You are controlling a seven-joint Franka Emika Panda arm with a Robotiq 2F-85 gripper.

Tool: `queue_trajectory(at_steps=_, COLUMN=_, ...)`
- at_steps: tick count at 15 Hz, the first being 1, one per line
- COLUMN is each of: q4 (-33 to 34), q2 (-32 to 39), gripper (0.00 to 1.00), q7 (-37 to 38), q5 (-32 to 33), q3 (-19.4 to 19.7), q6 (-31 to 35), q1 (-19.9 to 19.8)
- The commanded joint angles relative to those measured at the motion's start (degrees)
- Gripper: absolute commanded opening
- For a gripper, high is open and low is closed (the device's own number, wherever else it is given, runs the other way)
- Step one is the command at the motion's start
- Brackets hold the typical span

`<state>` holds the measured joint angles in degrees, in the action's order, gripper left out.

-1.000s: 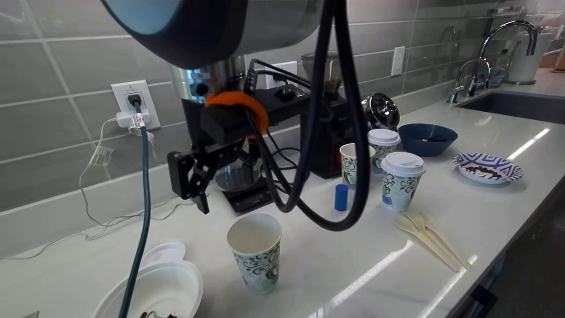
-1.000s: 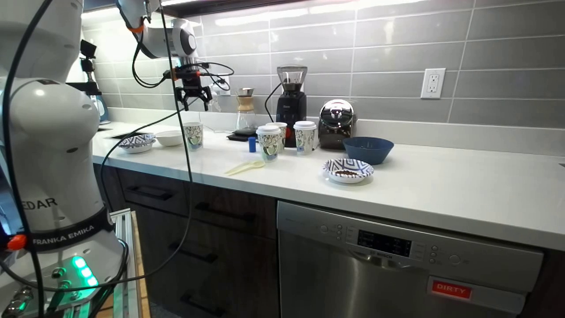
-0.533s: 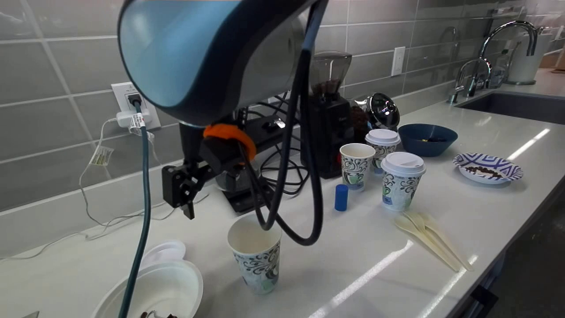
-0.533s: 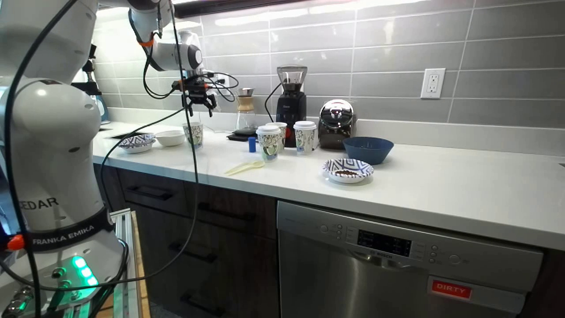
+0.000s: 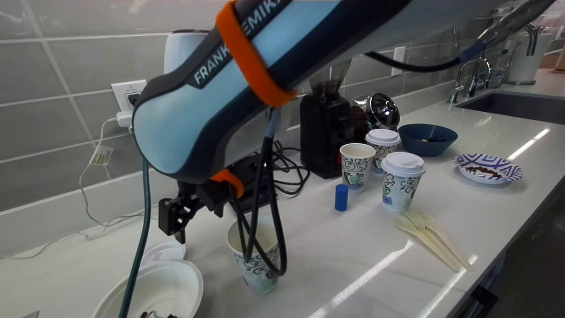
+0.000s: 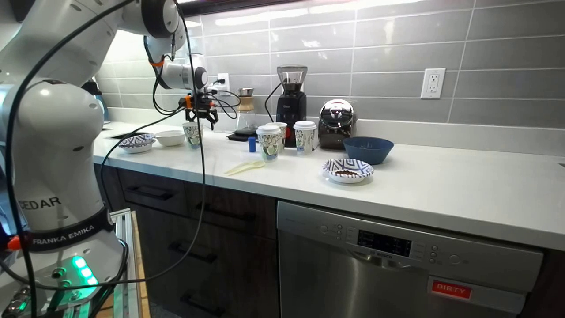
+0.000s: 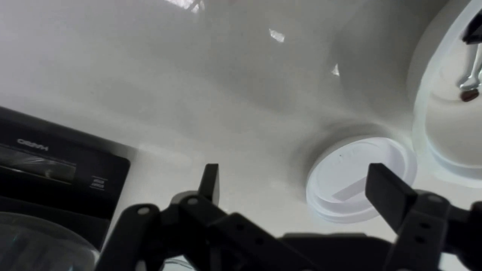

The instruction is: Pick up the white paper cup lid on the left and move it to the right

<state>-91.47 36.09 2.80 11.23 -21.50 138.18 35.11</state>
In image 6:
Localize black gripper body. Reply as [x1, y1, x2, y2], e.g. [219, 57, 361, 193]
[182, 91, 221, 119]

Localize open patterned paper cup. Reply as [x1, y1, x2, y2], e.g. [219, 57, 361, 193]
[182, 121, 203, 151]

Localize lidded patterned paper cup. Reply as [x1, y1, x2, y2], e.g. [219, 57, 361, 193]
[256, 123, 286, 163]
[274, 121, 290, 149]
[292, 119, 320, 156]

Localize white ceramic bowl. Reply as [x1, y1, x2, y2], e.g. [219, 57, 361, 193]
[154, 128, 187, 149]

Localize flat black scale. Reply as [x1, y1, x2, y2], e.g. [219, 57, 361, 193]
[226, 130, 260, 144]

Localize glass pour-over carafe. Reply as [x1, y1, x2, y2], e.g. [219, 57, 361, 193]
[235, 87, 258, 137]

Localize cream plastic tongs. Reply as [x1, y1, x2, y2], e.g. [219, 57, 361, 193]
[223, 160, 269, 179]

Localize blue patterned ceramic plate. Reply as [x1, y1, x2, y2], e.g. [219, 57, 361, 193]
[322, 156, 376, 186]
[119, 132, 157, 156]

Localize dark wood drawer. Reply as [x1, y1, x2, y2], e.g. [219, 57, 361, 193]
[149, 271, 281, 318]
[135, 206, 281, 298]
[115, 169, 191, 218]
[186, 183, 279, 241]

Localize black coffee grinder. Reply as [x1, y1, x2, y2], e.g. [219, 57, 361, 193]
[274, 64, 309, 149]

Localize glass electric kettle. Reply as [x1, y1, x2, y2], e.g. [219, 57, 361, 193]
[82, 79, 112, 126]

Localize round black coffee machine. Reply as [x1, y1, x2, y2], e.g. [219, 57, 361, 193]
[316, 98, 359, 151]

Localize dark blue bowl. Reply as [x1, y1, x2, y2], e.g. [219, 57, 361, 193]
[343, 137, 396, 167]

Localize stainless steel dishwasher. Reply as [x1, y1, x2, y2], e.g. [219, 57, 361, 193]
[274, 201, 546, 318]

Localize red dishwasher magnet sign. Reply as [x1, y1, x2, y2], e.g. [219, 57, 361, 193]
[429, 278, 475, 303]

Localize white wall outlet with plugs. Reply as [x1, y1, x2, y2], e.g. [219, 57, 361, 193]
[209, 72, 233, 96]

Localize black grinder power cable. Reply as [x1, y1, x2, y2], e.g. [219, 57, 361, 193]
[262, 79, 286, 125]

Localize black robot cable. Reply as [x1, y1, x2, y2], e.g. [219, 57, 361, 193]
[0, 0, 209, 318]

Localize silver aluminium frame post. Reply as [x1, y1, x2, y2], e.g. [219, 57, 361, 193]
[108, 208, 147, 318]

